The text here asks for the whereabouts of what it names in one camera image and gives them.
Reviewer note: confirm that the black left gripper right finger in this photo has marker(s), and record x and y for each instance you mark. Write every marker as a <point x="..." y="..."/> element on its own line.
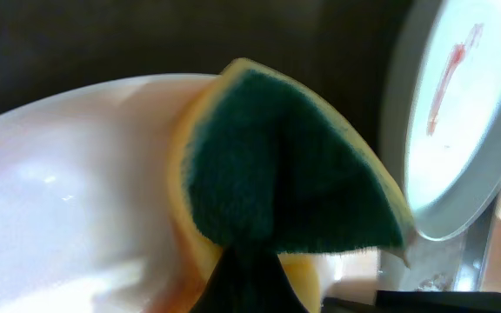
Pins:
<point x="271" y="290"/>

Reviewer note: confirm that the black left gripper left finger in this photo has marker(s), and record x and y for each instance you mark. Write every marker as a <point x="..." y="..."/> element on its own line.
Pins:
<point x="228" y="289"/>

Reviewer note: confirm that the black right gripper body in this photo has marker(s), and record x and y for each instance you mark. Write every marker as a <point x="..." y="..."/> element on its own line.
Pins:
<point x="420" y="302"/>

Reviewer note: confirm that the green and yellow sponge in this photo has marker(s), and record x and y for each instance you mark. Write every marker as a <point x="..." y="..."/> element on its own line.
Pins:
<point x="262" y="163"/>

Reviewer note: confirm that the white plate with pinkish tint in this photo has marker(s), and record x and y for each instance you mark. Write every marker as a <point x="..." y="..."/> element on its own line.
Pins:
<point x="84" y="207"/>

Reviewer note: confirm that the brown serving tray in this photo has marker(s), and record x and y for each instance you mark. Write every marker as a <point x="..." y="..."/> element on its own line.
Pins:
<point x="341" y="50"/>

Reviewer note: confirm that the pale green plate back right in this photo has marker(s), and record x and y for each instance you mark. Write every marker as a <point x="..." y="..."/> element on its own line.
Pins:
<point x="440" y="131"/>

